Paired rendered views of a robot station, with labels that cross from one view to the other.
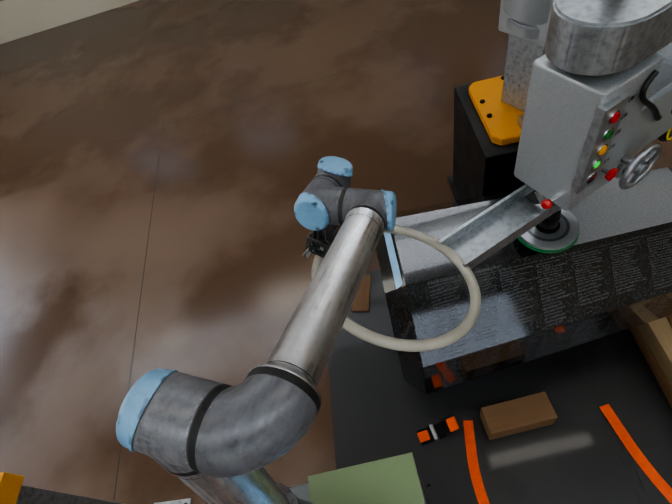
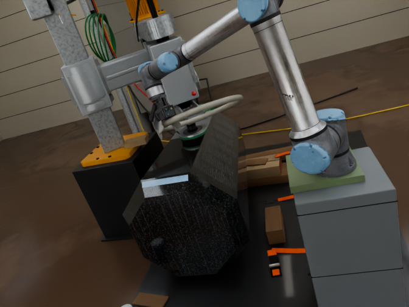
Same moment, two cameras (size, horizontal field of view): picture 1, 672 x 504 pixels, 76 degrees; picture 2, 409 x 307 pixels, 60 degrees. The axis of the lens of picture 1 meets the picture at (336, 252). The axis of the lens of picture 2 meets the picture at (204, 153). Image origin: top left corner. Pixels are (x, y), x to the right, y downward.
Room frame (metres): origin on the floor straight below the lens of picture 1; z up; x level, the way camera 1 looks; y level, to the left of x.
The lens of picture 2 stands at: (0.38, 1.68, 1.75)
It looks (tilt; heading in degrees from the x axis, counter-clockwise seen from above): 23 degrees down; 280
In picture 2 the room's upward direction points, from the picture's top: 18 degrees counter-clockwise
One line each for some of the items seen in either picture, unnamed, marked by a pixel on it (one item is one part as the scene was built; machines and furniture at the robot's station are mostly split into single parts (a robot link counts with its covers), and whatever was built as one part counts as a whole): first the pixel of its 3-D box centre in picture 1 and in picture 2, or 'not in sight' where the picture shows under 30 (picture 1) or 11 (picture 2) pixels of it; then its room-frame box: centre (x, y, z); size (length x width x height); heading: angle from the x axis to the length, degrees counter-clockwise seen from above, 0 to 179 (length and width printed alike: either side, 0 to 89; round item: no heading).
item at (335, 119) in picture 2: not in sight; (327, 130); (0.08, 0.22, 1.07); 0.17 x 0.15 x 0.18; 58
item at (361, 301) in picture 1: (361, 292); (150, 300); (1.35, -0.06, 0.02); 0.25 x 0.10 x 0.01; 159
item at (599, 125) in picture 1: (596, 147); (188, 61); (0.70, -0.73, 1.38); 0.08 x 0.03 x 0.28; 106
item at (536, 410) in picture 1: (516, 416); (274, 224); (0.42, -0.53, 0.07); 0.30 x 0.12 x 0.12; 85
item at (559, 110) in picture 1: (595, 116); (171, 71); (0.86, -0.85, 1.32); 0.36 x 0.22 x 0.45; 106
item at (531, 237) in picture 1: (546, 226); (193, 130); (0.83, -0.77, 0.88); 0.21 x 0.21 x 0.01
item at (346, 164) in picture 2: not in sight; (332, 157); (0.08, 0.21, 0.93); 0.19 x 0.19 x 0.10
